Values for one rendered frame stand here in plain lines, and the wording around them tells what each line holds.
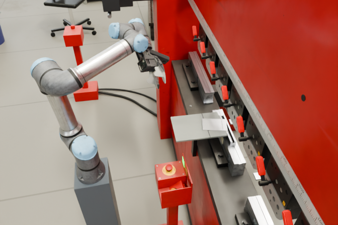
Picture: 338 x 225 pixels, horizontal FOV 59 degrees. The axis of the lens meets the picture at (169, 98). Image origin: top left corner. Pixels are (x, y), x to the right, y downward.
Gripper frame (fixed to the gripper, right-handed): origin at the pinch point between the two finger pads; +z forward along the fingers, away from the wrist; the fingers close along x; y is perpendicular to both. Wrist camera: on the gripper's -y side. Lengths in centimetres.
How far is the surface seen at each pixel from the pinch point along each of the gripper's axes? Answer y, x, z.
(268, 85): 5, 55, 25
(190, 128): -13.8, -8.5, 23.7
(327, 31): 20, 83, 23
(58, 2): -68, -228, -218
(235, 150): -24.5, 4.9, 42.3
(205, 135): -16.5, -2.8, 30.0
